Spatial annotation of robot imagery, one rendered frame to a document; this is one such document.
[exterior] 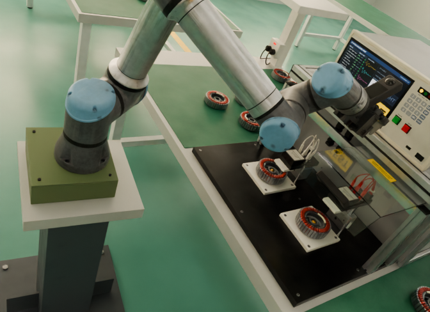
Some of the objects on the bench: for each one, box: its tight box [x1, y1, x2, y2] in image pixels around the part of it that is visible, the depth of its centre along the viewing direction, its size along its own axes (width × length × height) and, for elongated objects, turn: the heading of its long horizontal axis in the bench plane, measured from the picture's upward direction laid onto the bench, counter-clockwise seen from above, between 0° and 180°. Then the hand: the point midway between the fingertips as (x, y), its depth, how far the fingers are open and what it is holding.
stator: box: [256, 158, 287, 185], centre depth 137 cm, size 11×11×4 cm
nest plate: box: [242, 161, 296, 195], centre depth 138 cm, size 15×15×1 cm
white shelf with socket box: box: [260, 0, 349, 69], centre depth 205 cm, size 35×37×46 cm
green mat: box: [147, 64, 291, 148], centre depth 184 cm, size 94×61×1 cm, turn 98°
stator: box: [238, 111, 260, 132], centre depth 166 cm, size 11×11×4 cm
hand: (383, 119), depth 105 cm, fingers closed
